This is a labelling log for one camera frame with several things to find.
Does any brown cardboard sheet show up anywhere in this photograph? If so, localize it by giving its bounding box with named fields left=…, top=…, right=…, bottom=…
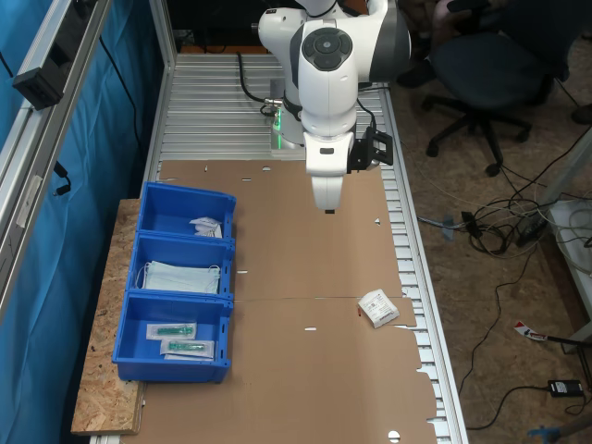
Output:
left=141, top=159, right=438, bottom=444

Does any blue bin with masks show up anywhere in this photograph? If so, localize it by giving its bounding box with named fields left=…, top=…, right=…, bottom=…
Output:
left=125, top=230, right=236, bottom=300

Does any stack of pale face masks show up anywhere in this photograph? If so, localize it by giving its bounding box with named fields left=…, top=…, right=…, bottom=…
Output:
left=134, top=260, right=222, bottom=296

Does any blue bin with gauze packets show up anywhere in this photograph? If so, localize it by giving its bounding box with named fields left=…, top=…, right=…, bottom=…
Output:
left=137, top=180, right=238, bottom=241

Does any clear packet with green syringe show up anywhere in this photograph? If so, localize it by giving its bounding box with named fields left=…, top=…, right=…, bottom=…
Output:
left=159, top=339, right=217, bottom=362
left=146, top=322, right=198, bottom=342

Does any black floor power strip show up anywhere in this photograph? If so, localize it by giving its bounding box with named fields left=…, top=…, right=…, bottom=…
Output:
left=514, top=216, right=552, bottom=247

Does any dark office chair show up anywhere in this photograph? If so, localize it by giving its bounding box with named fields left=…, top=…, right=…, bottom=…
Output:
left=423, top=0, right=584, bottom=178

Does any person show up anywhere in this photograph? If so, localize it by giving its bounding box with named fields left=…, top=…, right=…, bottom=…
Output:
left=397, top=0, right=491, bottom=89

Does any blue bin with syringe packets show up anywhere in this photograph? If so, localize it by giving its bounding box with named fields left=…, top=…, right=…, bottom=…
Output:
left=111, top=290, right=233, bottom=384

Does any red and white tag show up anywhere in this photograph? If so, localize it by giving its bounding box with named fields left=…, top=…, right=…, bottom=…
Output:
left=512, top=319, right=548, bottom=343

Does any white shelf unit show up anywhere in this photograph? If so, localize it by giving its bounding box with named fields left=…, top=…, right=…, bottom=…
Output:
left=548, top=198, right=592, bottom=335

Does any OSB wood board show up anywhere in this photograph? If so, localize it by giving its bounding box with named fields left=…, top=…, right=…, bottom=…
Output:
left=70, top=198, right=147, bottom=437

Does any black stand leg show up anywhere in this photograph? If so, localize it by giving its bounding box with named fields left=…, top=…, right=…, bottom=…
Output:
left=544, top=333, right=592, bottom=367

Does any black power adapter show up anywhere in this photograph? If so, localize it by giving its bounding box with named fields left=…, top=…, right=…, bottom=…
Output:
left=548, top=378, right=583, bottom=398

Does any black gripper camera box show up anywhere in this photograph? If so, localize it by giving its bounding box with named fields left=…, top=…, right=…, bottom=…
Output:
left=347, top=125, right=395, bottom=175

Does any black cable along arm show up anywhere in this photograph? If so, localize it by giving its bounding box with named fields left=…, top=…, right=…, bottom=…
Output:
left=355, top=95, right=378, bottom=136

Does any black cable at arm base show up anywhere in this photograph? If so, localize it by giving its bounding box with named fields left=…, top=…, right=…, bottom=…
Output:
left=236, top=50, right=284, bottom=117

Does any long black floor cable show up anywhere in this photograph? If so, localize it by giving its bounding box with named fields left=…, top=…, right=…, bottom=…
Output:
left=456, top=244, right=542, bottom=399

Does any black hanging wall cable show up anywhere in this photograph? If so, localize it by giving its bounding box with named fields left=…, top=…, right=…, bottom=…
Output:
left=98, top=35, right=142, bottom=163

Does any aluminium frame post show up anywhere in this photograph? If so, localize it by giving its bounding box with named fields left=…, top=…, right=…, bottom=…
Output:
left=147, top=0, right=178, bottom=80

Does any black adapter cable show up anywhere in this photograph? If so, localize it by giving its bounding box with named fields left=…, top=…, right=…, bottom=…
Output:
left=464, top=383, right=552, bottom=431

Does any black cable end plug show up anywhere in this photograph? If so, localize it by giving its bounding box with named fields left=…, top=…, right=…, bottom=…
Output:
left=52, top=161, right=74, bottom=198

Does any long aluminium frame beam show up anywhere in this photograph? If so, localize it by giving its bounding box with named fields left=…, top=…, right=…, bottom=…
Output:
left=0, top=0, right=115, bottom=320

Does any short aluminium bar with camera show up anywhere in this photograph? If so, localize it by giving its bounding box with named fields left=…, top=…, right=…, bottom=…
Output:
left=12, top=0, right=112, bottom=111

